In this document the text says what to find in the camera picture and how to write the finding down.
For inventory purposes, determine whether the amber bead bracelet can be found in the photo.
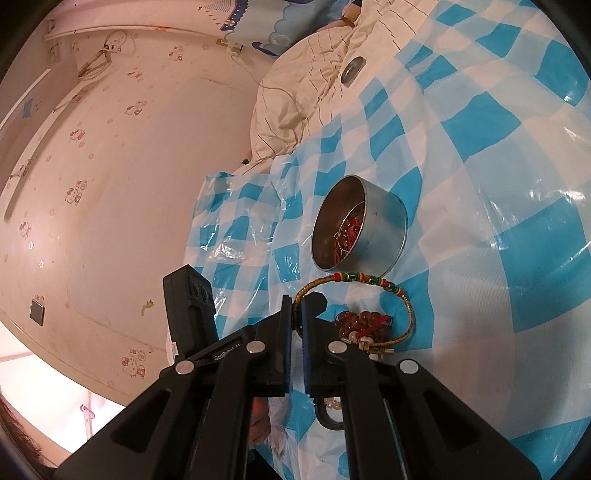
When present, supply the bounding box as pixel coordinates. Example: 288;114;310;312
334;309;394;345

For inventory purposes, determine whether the red string bracelet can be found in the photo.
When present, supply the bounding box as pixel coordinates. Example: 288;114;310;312
331;209;366;271

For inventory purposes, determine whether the person left hand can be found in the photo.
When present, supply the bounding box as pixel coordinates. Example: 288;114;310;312
249;397;271;445

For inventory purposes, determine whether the round silver metal tin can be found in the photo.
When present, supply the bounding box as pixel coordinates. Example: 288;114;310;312
311;175;409;277

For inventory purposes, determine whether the blue white checkered plastic sheet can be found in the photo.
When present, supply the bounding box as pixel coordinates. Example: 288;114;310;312
185;1;590;479

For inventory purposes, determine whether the beige grid pattern pillow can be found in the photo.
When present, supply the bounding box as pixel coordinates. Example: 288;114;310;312
250;25;369;161

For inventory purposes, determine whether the silver tin lid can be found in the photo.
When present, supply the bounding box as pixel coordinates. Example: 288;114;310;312
341;56;367;87

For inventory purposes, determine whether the blue whale pattern curtain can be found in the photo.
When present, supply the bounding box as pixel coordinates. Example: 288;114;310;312
219;0;362;57

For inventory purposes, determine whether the white grid pattern duvet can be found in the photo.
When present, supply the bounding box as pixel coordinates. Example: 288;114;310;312
342;0;438;94

